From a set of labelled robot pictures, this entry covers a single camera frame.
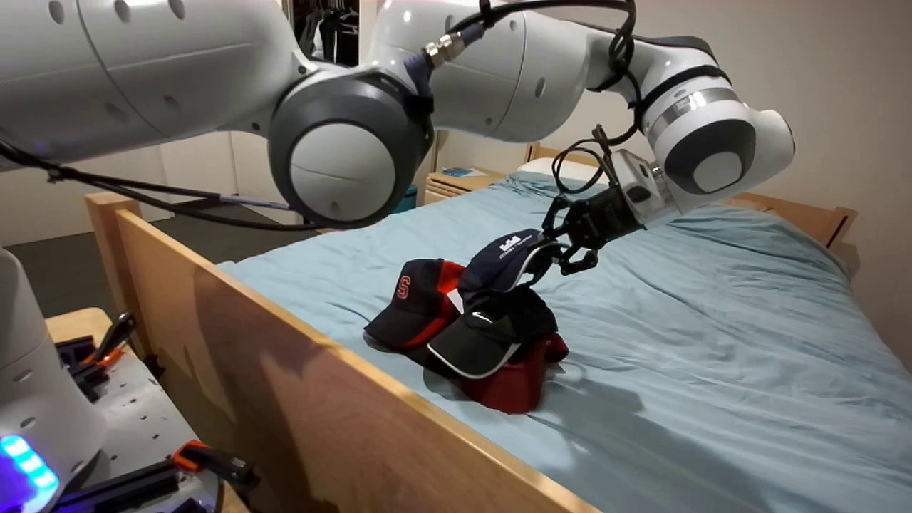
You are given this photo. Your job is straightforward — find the black cap white brim trim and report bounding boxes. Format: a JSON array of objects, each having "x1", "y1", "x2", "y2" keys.
[{"x1": 425, "y1": 281, "x2": 563, "y2": 382}]

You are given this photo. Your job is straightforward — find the bed with teal sheet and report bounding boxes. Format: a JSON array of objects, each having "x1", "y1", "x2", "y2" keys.
[{"x1": 83, "y1": 139, "x2": 859, "y2": 513}]

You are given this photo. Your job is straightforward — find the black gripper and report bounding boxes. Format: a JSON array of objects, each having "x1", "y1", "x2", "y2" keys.
[{"x1": 537, "y1": 186, "x2": 650, "y2": 280}]

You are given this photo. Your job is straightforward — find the orange black handled pliers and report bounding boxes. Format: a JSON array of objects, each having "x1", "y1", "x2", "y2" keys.
[{"x1": 71, "y1": 310, "x2": 140, "y2": 385}]

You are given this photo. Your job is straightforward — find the black cap orange logo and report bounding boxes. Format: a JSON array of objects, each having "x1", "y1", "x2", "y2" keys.
[{"x1": 362, "y1": 255, "x2": 469, "y2": 355}]

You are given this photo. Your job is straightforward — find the orange black clamp tool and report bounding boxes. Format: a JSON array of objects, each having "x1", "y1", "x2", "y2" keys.
[{"x1": 168, "y1": 435, "x2": 261, "y2": 489}]

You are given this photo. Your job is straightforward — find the wooden nightstand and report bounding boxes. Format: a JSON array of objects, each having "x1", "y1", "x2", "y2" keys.
[{"x1": 420, "y1": 161, "x2": 507, "y2": 207}]

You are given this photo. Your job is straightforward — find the red cap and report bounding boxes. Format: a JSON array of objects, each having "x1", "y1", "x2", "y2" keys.
[{"x1": 459, "y1": 324, "x2": 573, "y2": 415}]

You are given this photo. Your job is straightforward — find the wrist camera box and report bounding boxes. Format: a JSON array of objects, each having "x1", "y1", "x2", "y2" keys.
[{"x1": 603, "y1": 149, "x2": 673, "y2": 227}]

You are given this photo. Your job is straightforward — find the navy blue Nike cap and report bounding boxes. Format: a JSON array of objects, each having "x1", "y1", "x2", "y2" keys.
[{"x1": 459, "y1": 224, "x2": 563, "y2": 300}]

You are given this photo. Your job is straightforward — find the grey perforated robot table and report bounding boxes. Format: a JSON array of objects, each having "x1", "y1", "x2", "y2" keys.
[{"x1": 46, "y1": 344, "x2": 237, "y2": 513}]

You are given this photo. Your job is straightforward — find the white pillow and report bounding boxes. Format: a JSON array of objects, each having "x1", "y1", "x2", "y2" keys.
[{"x1": 516, "y1": 153, "x2": 614, "y2": 191}]

